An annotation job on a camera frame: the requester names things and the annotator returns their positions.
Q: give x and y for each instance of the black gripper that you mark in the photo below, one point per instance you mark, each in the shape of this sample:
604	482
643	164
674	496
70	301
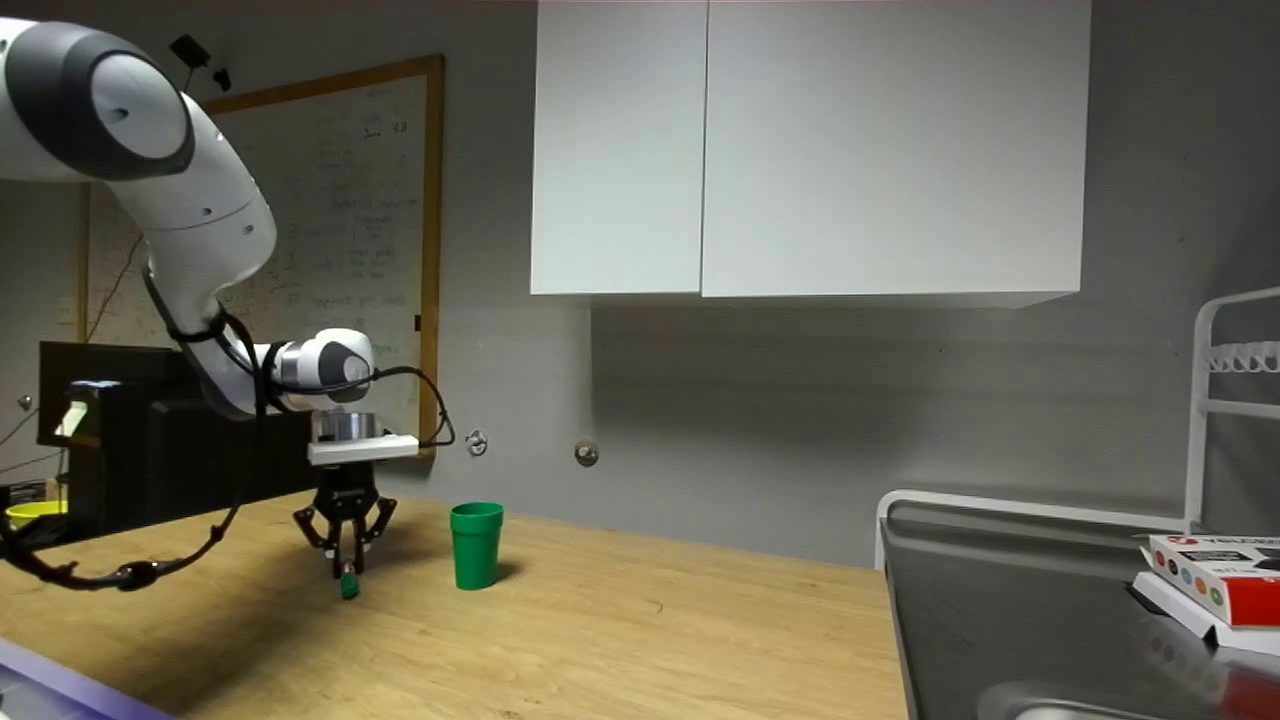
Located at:
345	503

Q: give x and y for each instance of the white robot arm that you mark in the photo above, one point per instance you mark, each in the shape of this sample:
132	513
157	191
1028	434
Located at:
90	106

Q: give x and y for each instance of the green plastic cup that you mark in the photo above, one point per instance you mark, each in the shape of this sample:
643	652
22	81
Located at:
479	543

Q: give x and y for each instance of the black monitor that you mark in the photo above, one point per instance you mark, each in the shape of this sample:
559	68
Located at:
144	443

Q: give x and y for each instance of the wood framed whiteboard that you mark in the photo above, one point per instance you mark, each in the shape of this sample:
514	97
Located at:
353	170

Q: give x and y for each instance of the stainless steel sink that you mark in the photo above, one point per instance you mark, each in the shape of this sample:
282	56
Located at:
1010	617

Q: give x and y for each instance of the red and white box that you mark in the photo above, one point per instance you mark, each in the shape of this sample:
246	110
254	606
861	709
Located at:
1225	588

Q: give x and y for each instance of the round metal wall fitting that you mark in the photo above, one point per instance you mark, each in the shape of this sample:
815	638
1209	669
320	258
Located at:
479	446

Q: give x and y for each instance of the small round wall knob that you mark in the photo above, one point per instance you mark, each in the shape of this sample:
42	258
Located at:
585	454

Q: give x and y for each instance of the white wall cabinet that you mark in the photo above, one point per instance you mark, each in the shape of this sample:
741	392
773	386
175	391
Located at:
808	150

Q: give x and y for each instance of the white wire dish rack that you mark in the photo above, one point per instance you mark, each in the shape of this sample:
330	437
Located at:
1205	406

